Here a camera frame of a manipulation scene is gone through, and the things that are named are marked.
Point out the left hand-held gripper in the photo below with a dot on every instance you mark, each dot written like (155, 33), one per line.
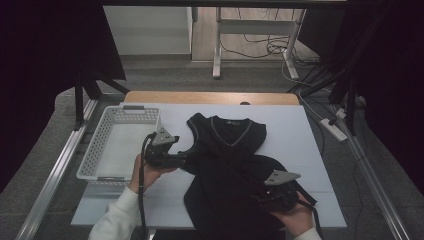
(163, 138)

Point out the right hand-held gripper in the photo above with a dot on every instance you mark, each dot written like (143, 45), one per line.
(280, 177)

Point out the black knit vest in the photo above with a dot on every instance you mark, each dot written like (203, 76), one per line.
(226, 186)

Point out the white perforated plastic basket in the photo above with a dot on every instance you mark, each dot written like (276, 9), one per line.
(100, 140)

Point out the person's left hand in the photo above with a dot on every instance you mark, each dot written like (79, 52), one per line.
(146, 176)

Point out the person's right hand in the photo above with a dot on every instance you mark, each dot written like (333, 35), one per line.
(298, 220)

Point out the wooden table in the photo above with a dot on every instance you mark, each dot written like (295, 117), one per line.
(200, 97)

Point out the white power strip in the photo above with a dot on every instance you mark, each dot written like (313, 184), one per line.
(333, 130)

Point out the white plug adapter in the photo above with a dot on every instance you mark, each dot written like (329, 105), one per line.
(340, 113)

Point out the black metal stand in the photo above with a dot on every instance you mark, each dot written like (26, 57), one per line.
(350, 110)
(79, 103)

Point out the white cabinet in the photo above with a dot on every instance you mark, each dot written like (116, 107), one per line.
(150, 30)

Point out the black curtain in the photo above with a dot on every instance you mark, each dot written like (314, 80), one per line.
(390, 83)
(50, 66)

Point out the aluminium rail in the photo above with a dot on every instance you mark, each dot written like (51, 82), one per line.
(376, 190)
(56, 173)

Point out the white desk frame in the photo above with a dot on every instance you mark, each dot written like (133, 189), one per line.
(256, 26)

